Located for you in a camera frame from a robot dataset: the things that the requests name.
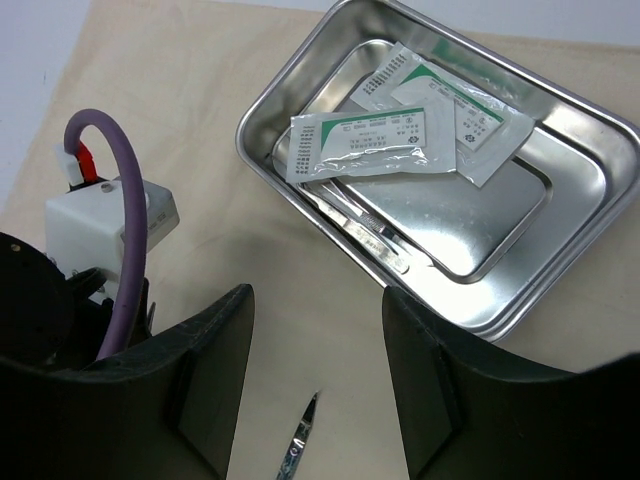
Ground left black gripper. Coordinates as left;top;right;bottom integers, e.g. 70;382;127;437
0;230;156;371

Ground stainless steel instrument tray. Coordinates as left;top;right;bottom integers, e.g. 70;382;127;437
236;1;639;341

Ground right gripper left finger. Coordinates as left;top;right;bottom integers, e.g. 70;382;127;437
1;284;254;479

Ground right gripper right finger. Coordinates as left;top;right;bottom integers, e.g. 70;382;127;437
382;287;639;479

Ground steel scalpel handle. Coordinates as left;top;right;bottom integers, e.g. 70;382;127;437
298;184;410;275

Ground green white suture packet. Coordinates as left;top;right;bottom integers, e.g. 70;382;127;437
350;43;535;187
285;104;456;184

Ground steel tweezers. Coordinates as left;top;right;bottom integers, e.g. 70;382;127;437
318;180;435;268

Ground beige surgical wrap cloth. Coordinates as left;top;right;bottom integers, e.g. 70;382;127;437
1;1;639;479

